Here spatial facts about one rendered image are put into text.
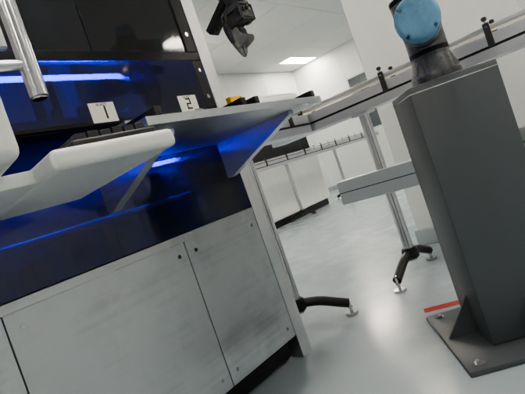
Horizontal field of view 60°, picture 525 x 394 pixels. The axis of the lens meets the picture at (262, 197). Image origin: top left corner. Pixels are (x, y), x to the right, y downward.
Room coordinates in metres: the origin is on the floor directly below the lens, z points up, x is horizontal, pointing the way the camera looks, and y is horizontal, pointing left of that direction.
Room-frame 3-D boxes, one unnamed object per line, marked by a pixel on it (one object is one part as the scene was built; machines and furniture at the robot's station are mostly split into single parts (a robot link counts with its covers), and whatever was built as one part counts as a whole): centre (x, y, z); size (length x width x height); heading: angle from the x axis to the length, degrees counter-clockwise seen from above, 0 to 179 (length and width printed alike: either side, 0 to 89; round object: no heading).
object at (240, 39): (1.46, -0.10, 1.13); 0.06 x 0.03 x 0.09; 49
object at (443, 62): (1.38, -0.62, 0.84); 0.15 x 0.15 x 0.10
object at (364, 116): (2.22, -0.60, 0.46); 0.09 x 0.09 x 0.77; 49
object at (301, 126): (2.11, -0.08, 0.92); 0.69 x 0.15 x 0.16; 139
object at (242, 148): (1.54, -0.04, 0.80); 0.34 x 0.03 x 0.13; 49
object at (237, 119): (1.36, 0.13, 0.87); 0.70 x 0.48 x 0.02; 139
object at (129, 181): (1.16, 0.28, 0.80); 0.34 x 0.03 x 0.13; 49
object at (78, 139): (0.85, 0.31, 0.82); 0.40 x 0.14 x 0.02; 42
